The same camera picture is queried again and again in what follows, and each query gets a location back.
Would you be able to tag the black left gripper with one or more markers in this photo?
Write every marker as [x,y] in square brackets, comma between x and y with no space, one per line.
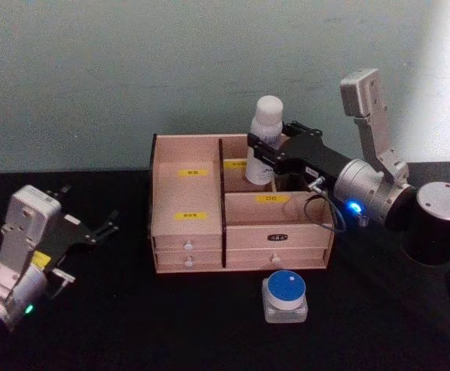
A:
[68,232]

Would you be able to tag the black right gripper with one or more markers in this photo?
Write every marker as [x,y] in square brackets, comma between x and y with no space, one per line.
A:
[310,156]

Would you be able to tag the white spray bottle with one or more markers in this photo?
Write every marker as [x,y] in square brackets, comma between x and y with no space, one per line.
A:
[265,123]

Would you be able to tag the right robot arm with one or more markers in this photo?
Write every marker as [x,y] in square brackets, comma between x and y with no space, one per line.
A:
[368,185]

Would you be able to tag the small wooden drawer white knob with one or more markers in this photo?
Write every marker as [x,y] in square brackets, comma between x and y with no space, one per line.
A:
[171,241]
[171,258]

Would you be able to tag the wide wooden drawer black label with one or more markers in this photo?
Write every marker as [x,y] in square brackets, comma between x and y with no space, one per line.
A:
[248,236]

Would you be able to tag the wooden desktop organizer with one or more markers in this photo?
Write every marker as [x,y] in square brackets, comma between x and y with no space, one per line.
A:
[186,193]

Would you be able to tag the wide wooden drawer white knob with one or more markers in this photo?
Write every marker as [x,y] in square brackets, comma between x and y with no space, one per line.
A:
[248,258]

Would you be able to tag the black table cloth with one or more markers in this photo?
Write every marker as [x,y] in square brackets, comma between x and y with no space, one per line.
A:
[132,328]

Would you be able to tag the glass jar blue lid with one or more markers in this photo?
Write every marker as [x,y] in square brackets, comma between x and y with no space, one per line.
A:
[285,290]

